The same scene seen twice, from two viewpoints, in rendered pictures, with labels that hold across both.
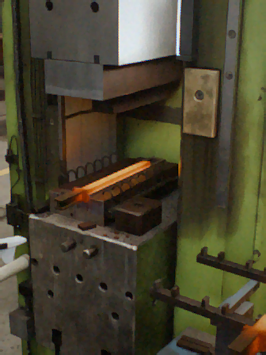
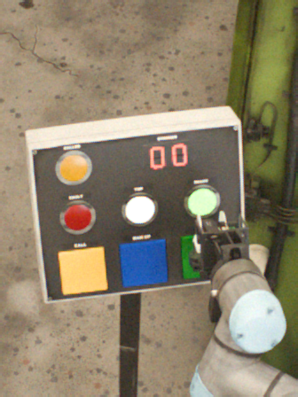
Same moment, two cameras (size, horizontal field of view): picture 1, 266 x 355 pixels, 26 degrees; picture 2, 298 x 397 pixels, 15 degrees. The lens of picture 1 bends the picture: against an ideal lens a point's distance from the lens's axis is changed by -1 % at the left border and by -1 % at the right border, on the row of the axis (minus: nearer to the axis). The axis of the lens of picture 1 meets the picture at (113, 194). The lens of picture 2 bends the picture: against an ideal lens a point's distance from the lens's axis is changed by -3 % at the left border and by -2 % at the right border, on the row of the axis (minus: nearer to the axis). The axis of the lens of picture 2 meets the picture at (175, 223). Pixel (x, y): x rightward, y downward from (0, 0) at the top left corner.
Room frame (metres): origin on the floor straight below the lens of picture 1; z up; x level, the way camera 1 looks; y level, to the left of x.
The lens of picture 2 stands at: (0.71, 1.05, 2.61)
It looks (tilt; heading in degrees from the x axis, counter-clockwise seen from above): 55 degrees down; 335
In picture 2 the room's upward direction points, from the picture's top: 5 degrees clockwise
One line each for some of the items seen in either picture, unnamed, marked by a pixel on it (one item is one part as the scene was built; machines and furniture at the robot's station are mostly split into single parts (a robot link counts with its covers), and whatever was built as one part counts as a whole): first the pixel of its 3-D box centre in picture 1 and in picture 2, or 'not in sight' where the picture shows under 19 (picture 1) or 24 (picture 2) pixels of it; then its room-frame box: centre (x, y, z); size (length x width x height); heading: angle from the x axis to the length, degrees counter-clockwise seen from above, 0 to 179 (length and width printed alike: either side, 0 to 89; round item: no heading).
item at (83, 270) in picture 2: not in sight; (82, 269); (1.70, 0.74, 1.01); 0.07 x 0.05 x 0.07; 80
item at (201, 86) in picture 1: (200, 102); not in sight; (1.48, -0.22, 1.27); 0.09 x 0.02 x 0.17; 55
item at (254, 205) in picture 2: (15, 214); (252, 204); (1.87, 0.34, 0.80); 0.06 x 0.03 x 0.14; 55
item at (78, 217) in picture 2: not in sight; (77, 217); (1.75, 0.73, 1.09); 0.05 x 0.03 x 0.04; 55
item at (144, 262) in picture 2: not in sight; (143, 262); (1.69, 0.64, 1.01); 0.07 x 0.05 x 0.07; 80
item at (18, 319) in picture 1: (24, 323); not in sight; (1.86, 0.34, 0.36); 0.09 x 0.07 x 0.12; 55
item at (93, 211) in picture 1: (117, 185); not in sight; (1.73, -0.01, 0.96); 0.42 x 0.20 x 0.09; 145
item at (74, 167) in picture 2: not in sight; (74, 167); (1.79, 0.72, 1.16); 0.05 x 0.03 x 0.04; 55
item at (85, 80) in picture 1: (117, 70); not in sight; (1.73, -0.01, 1.32); 0.42 x 0.20 x 0.10; 145
